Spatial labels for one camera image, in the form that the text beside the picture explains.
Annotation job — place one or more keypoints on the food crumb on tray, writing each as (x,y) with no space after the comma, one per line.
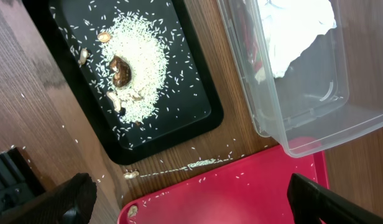
(133,210)

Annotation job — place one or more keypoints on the black mounting rail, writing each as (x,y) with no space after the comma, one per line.
(18,184)

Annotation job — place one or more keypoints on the clear plastic bin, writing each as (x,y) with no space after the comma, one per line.
(331,94)

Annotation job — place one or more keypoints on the food crumb on table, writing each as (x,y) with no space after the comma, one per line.
(131,175)

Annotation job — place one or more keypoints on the black waste bin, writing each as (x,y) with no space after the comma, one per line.
(188,104)

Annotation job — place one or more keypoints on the white napkin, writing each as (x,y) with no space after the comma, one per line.
(291,26)

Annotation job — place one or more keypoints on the food scraps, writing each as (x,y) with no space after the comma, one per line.
(134,63)

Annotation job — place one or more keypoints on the red plastic tray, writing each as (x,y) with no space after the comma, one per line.
(250,190)

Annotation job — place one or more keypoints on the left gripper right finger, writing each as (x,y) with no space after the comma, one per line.
(312,203)

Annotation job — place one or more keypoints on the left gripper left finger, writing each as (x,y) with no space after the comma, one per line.
(71,202)

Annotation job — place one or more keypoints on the red snack wrapper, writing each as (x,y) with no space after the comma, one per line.
(249,38)

